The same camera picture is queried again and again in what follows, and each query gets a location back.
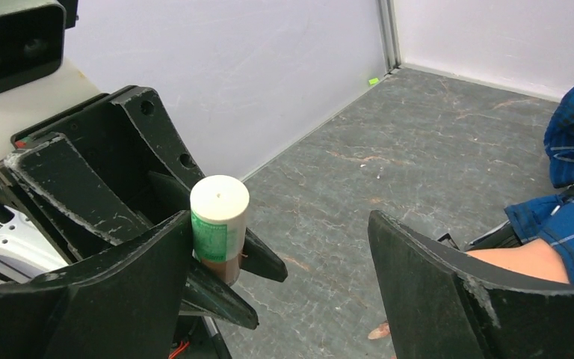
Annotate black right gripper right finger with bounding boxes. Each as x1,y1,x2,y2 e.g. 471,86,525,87
368,210,574,358

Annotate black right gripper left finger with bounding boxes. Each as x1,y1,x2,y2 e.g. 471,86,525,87
0,212,192,358

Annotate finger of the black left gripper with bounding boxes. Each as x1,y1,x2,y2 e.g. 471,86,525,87
179,260,259,330
241,228,288,282

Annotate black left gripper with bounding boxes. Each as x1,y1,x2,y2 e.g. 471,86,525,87
0,85,203,263

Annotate white cap nail polish bottle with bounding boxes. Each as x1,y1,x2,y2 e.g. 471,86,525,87
189,175,250,286

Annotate fake hand with painted nails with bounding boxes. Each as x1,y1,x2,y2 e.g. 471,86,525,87
369,234,569,342

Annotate black ribbed block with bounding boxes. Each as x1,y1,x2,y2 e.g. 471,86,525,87
436,221,522,252

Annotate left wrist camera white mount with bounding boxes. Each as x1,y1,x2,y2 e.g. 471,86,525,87
0,0,102,167

